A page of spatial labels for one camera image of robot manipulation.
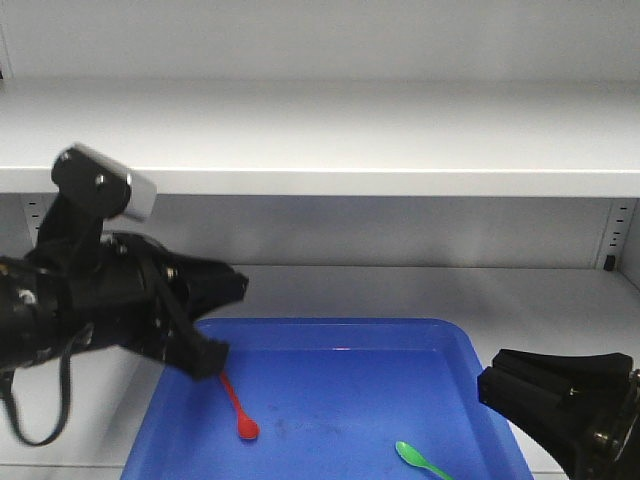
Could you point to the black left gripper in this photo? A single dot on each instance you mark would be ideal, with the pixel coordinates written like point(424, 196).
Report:
point(76, 291)

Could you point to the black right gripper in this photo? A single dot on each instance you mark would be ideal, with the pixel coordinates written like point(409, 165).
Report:
point(583, 410)

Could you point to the red plastic spoon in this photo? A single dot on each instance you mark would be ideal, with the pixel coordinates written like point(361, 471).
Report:
point(247, 427)

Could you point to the green plastic spoon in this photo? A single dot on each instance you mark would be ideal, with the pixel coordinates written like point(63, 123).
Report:
point(414, 458)

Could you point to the white cabinet shelf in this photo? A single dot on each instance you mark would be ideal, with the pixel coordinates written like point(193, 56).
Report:
point(332, 138)

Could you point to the blue plastic tray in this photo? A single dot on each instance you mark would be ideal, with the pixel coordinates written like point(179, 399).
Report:
point(332, 398)

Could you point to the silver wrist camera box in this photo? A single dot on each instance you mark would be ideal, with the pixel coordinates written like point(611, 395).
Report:
point(101, 186)

